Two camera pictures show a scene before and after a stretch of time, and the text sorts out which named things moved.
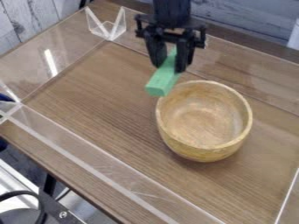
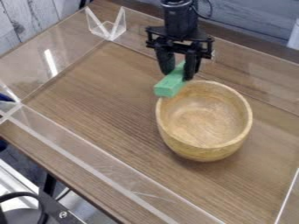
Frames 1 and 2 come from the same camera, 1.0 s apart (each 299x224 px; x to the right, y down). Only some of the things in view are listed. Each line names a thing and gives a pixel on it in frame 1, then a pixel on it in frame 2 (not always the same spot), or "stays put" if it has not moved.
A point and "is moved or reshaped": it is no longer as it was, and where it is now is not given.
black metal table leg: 50,185 stays put
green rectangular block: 163,78 is moved or reshaped
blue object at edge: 6,98 stays put
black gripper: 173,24 to 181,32
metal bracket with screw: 57,213 stays put
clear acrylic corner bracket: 109,31 stays put
